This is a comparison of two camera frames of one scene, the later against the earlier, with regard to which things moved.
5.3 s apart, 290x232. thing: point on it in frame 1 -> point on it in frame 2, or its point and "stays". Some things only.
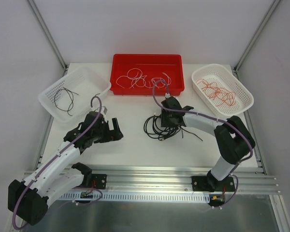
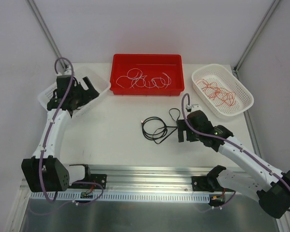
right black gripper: x=166 y=121 -> x=181 y=130
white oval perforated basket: x=220 y=90 stays
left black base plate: x=99 y=181 stays
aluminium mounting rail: x=169 y=180 stays
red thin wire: x=227 y=97 stays
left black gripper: x=111 y=135 -> x=84 y=92
